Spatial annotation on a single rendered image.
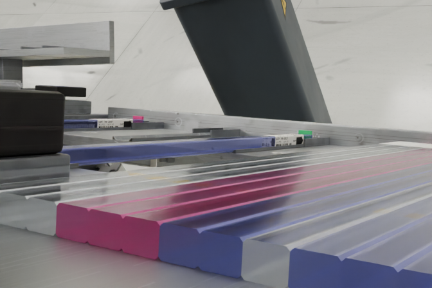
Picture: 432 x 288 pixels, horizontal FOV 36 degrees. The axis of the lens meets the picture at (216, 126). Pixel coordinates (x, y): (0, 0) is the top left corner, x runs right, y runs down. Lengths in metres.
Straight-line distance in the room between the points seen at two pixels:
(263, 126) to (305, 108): 0.51
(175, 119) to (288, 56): 0.41
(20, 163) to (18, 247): 0.08
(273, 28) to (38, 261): 0.97
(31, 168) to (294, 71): 0.94
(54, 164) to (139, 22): 2.28
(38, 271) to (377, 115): 1.63
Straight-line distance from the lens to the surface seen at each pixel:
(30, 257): 0.20
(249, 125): 0.76
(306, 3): 2.28
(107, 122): 0.76
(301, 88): 1.23
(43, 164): 0.30
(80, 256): 0.20
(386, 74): 1.90
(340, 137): 0.71
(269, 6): 1.12
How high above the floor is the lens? 1.22
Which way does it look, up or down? 39 degrees down
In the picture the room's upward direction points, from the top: 26 degrees counter-clockwise
